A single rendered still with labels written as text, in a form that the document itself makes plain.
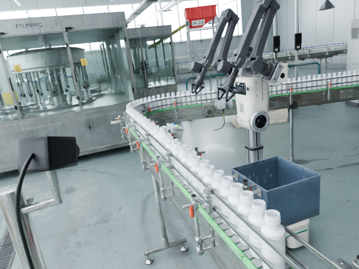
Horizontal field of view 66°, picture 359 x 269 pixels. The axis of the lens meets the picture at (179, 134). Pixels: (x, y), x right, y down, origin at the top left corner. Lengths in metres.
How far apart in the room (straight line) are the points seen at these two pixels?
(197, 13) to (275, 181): 7.01
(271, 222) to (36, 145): 0.57
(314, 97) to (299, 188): 2.33
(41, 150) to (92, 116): 4.43
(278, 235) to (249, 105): 1.32
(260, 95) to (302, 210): 0.84
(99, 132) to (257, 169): 3.61
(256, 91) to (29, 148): 1.69
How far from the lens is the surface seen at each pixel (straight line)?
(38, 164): 0.40
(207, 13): 8.38
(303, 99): 3.60
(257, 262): 0.87
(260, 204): 0.82
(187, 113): 3.27
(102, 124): 4.86
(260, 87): 1.97
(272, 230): 0.76
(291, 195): 1.41
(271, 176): 1.72
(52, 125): 4.86
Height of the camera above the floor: 1.57
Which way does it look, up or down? 16 degrees down
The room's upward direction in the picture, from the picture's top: 7 degrees counter-clockwise
